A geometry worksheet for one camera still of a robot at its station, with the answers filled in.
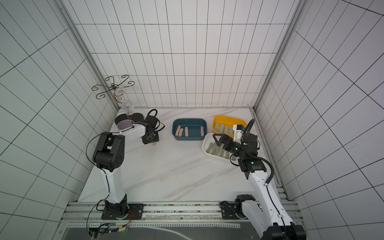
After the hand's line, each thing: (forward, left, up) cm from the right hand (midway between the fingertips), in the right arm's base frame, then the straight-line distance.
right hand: (219, 135), depth 78 cm
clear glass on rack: (+16, +55, +2) cm, 57 cm away
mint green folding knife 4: (+18, -12, -21) cm, 30 cm away
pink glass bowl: (+16, +65, -16) cm, 68 cm away
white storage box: (+9, +5, -17) cm, 20 cm away
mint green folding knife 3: (+19, -8, -22) cm, 30 cm away
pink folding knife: (+15, +27, -19) cm, 36 cm away
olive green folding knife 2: (+3, +1, -21) cm, 21 cm away
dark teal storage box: (+18, +18, -21) cm, 33 cm away
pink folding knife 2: (+14, +24, -20) cm, 34 cm away
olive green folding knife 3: (0, -4, -20) cm, 21 cm away
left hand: (+6, +43, -21) cm, 48 cm away
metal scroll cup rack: (+28, +59, +11) cm, 66 cm away
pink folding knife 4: (+4, +41, -19) cm, 45 cm away
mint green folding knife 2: (+21, -5, -21) cm, 30 cm away
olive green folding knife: (+4, +4, -21) cm, 22 cm away
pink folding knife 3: (+15, +20, -20) cm, 32 cm away
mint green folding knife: (+21, -1, -20) cm, 29 cm away
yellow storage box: (+23, -7, -20) cm, 31 cm away
